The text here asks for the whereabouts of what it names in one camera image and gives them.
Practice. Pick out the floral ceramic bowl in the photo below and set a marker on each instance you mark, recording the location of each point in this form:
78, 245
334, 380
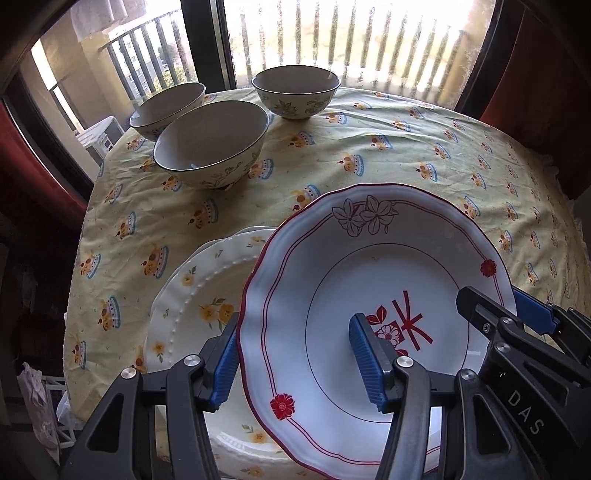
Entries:
171, 104
295, 106
212, 138

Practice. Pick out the white rack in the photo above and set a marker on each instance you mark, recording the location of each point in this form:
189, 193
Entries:
60, 406

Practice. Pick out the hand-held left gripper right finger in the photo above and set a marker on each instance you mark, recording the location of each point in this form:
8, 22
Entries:
364, 360

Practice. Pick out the red curtain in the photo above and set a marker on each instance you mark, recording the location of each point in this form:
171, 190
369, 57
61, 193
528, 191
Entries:
27, 152
545, 92

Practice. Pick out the balcony railing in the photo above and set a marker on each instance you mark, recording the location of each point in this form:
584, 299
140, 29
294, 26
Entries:
138, 30

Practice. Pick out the black window frame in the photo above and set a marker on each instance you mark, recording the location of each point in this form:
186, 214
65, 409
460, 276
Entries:
207, 46

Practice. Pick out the large white beaded plate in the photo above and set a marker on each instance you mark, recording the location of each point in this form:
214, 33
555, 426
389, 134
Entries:
184, 314

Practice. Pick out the white plate red floral pattern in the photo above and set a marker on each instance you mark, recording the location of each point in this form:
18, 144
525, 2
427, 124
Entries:
323, 258

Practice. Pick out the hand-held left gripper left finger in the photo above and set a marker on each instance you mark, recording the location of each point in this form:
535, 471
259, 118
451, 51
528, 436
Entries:
226, 360

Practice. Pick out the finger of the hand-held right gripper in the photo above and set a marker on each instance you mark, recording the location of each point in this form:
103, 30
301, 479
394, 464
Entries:
485, 314
535, 311

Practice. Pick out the white plastic bag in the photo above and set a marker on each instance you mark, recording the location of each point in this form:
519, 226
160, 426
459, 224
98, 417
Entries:
32, 392

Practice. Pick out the hanging white laundry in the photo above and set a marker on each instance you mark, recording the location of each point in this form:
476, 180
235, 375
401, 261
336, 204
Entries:
101, 14

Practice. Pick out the yellow printed tablecloth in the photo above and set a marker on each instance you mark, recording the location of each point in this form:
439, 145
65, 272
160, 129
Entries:
415, 152

